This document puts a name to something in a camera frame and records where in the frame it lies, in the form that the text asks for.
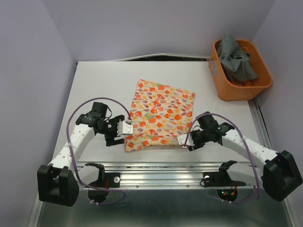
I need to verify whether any orange plastic basket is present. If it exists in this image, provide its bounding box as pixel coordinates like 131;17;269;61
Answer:
209;39;273;101

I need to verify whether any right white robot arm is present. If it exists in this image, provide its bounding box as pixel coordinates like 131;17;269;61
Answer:
178;112;303;203

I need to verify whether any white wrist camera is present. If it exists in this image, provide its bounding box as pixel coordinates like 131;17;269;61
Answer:
117;120;134;136
177;133;194;148

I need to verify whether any aluminium rail frame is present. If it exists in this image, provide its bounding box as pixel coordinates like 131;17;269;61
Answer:
28;99;299;227

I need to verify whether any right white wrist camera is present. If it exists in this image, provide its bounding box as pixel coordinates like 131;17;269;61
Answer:
177;133;194;148

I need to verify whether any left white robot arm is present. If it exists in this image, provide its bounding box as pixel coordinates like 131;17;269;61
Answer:
37;99;133;207

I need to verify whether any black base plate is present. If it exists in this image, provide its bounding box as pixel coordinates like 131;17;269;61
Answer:
200;172;246;187
89;172;121;189

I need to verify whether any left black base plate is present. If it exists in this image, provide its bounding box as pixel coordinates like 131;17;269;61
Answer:
89;172;121;189

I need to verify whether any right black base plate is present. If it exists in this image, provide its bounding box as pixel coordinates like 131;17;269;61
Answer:
200;172;246;187

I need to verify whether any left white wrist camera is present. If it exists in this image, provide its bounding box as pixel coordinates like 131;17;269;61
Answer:
117;120;134;136

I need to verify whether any grey skirt in basket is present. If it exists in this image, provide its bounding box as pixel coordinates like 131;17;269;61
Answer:
216;34;258;83

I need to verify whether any floral orange skirt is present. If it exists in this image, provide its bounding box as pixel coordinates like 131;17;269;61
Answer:
125;79;195;152

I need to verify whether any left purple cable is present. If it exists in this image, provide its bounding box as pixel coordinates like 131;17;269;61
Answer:
66;97;133;206

